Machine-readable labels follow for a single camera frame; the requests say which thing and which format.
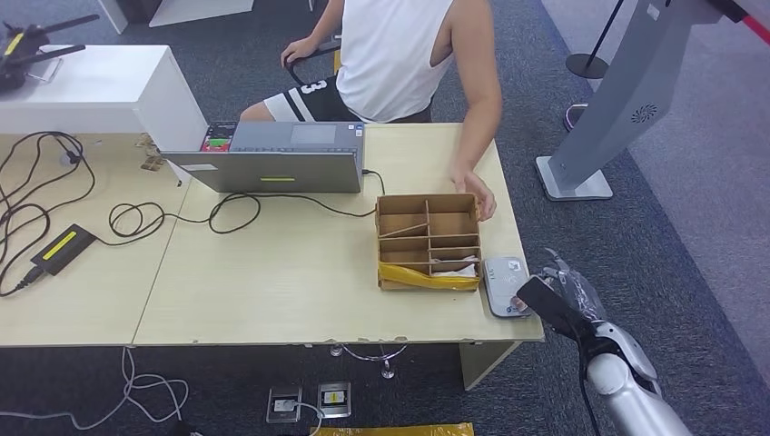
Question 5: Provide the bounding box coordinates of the person's left hand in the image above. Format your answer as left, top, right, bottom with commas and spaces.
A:
450, 170, 499, 223

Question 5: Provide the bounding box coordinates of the person's right hand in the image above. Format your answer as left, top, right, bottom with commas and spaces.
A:
280, 35, 320, 68

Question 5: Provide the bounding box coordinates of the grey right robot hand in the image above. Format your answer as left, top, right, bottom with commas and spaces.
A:
516, 247, 607, 342

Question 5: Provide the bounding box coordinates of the grey card reader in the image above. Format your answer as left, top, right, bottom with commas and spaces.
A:
483, 256, 534, 320

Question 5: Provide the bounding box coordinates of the person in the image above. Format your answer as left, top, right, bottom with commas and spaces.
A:
239, 0, 503, 223

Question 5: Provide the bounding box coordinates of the cardboard organizer box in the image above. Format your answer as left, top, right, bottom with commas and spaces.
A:
375, 193, 484, 293

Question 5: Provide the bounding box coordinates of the floor socket with white plug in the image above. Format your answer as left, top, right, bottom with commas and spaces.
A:
266, 385, 303, 424

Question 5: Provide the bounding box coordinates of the beige desk leg panel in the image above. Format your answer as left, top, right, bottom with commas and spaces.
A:
459, 342, 522, 392

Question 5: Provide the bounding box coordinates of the white furniture board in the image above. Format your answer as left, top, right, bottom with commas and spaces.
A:
149, 0, 257, 28

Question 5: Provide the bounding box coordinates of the grey laptop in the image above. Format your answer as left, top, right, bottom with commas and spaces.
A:
161, 120, 367, 195

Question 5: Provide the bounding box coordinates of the floor socket with yellow label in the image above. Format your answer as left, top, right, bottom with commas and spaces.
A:
317, 381, 353, 420

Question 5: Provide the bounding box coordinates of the white furniture leg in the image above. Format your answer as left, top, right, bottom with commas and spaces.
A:
99, 0, 131, 35

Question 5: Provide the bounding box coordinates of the grey kiosk stand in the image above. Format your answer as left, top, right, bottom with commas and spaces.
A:
535, 0, 723, 203

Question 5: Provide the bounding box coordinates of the white cabinet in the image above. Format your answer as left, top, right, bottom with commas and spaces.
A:
0, 44, 210, 185

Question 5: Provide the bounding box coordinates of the yellow plastic bag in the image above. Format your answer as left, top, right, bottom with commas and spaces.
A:
311, 422, 477, 436

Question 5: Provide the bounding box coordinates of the black power adapter yellow label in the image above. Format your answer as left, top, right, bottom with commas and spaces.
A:
31, 223, 98, 277

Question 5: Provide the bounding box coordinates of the clear plastic holder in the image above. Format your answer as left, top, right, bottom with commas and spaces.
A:
26, 57, 65, 84

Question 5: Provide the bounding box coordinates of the black device with antennas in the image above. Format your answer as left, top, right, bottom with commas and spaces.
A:
0, 14, 102, 94

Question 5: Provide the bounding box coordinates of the red barrier belt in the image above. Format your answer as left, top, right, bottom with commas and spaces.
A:
709, 0, 770, 45

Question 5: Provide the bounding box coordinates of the grey floor cable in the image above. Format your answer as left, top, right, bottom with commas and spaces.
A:
0, 347, 207, 436

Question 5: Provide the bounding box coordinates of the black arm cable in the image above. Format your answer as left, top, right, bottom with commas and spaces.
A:
577, 336, 603, 436

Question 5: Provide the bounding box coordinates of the white plug cable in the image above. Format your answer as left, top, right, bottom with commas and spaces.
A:
273, 398, 326, 436

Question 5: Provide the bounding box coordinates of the black laptop power cable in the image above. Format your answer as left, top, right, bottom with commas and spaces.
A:
95, 169, 388, 247

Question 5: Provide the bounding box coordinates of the black stanchion post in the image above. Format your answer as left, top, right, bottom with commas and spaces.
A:
566, 0, 627, 80

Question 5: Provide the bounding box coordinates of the chrome foot frame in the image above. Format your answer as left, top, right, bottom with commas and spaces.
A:
329, 342, 410, 381

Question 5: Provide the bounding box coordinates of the black mains cable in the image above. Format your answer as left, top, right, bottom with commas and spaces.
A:
0, 131, 99, 298

